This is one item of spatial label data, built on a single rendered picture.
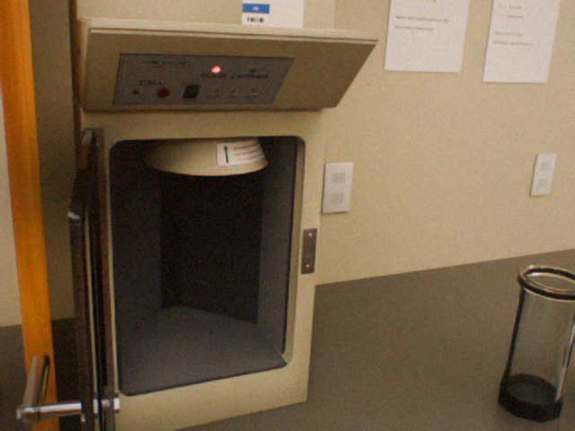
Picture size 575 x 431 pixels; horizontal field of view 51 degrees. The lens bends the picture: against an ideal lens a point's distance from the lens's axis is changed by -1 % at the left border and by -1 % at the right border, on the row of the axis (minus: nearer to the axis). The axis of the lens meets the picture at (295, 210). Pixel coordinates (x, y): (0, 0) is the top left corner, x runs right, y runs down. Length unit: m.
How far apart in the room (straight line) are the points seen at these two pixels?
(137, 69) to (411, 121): 0.89
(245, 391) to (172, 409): 0.11
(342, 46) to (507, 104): 0.95
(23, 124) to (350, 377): 0.68
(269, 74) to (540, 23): 1.04
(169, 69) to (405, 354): 0.72
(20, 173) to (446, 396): 0.74
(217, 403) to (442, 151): 0.86
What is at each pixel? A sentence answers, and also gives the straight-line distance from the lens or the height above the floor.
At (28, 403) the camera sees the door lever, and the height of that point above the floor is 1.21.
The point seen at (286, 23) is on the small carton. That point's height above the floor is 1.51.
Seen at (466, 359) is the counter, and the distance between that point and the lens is 1.19.
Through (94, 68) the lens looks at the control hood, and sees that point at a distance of 0.66.
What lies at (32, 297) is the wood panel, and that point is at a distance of 0.71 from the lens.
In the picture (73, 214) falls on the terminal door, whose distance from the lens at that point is 0.44.
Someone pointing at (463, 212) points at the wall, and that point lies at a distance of 1.61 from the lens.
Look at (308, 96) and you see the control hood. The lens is 0.77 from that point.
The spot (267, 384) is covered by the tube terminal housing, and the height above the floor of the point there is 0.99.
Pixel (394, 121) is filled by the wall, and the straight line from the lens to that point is 1.42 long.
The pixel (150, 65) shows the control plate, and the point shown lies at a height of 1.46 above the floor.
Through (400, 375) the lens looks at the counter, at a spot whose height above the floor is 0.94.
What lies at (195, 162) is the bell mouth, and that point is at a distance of 0.81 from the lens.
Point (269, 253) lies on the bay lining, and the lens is 0.97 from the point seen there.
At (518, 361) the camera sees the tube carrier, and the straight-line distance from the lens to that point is 1.03.
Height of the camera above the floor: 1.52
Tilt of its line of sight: 18 degrees down
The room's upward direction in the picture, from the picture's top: 3 degrees clockwise
